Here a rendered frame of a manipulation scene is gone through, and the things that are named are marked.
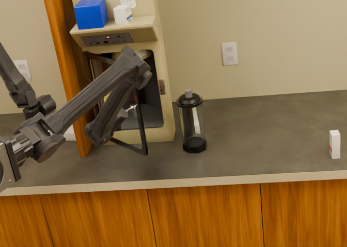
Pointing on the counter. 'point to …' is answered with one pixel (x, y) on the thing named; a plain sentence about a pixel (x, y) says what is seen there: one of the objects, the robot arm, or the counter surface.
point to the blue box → (91, 13)
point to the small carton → (123, 14)
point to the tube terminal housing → (169, 122)
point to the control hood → (142, 33)
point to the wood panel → (68, 55)
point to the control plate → (107, 39)
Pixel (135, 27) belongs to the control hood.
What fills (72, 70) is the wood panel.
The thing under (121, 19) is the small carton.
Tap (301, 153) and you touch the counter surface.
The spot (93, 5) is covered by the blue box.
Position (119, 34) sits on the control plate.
